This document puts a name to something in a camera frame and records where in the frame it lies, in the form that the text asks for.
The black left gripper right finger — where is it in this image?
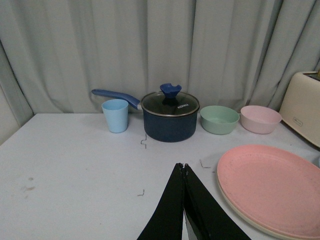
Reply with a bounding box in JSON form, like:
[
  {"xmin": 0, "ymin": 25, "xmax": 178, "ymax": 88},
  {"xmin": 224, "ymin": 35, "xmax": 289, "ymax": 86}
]
[{"xmin": 183, "ymin": 164, "xmax": 250, "ymax": 240}]

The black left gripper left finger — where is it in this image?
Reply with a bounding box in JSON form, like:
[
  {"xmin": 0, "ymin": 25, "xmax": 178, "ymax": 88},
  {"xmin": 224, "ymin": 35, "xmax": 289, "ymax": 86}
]
[{"xmin": 138, "ymin": 163, "xmax": 185, "ymax": 240}]

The pink plate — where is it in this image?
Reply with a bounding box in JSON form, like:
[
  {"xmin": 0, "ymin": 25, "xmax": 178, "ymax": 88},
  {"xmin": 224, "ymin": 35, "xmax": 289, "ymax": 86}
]
[{"xmin": 217, "ymin": 145, "xmax": 320, "ymax": 239}]

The cream plate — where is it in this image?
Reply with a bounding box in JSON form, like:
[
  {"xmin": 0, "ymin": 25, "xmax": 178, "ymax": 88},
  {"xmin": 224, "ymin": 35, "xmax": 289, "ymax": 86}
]
[{"xmin": 218, "ymin": 180, "xmax": 320, "ymax": 240}]

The green bowl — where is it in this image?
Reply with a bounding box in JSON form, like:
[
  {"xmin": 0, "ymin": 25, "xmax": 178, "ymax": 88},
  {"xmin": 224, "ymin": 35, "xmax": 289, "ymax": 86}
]
[{"xmin": 200, "ymin": 105, "xmax": 240, "ymax": 135}]

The dark blue saucepan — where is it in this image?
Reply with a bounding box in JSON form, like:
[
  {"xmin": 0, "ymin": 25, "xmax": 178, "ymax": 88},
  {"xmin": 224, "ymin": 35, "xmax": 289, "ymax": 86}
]
[{"xmin": 91, "ymin": 89, "xmax": 199, "ymax": 143}]

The pink bowl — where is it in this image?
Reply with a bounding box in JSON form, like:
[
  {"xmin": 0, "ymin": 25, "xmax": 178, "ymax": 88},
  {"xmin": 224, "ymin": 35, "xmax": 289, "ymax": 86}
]
[{"xmin": 240, "ymin": 105, "xmax": 282, "ymax": 135}]

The glass pot lid blue knob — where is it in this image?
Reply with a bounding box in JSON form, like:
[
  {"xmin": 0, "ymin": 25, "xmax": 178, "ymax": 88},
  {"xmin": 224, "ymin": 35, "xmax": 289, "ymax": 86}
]
[{"xmin": 140, "ymin": 83, "xmax": 200, "ymax": 117}]

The light blue cup left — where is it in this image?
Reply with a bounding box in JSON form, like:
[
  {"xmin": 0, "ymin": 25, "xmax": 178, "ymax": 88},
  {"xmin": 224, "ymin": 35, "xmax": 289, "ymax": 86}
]
[{"xmin": 101, "ymin": 99, "xmax": 129, "ymax": 134}]

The cream toaster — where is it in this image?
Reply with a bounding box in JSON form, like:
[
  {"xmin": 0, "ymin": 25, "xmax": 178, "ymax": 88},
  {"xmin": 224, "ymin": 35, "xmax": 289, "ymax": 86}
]
[{"xmin": 279, "ymin": 71, "xmax": 320, "ymax": 147}]

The grey curtain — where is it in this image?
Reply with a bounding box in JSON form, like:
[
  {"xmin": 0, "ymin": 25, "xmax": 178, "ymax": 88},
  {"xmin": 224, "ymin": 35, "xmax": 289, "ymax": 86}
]
[{"xmin": 0, "ymin": 0, "xmax": 320, "ymax": 147}]

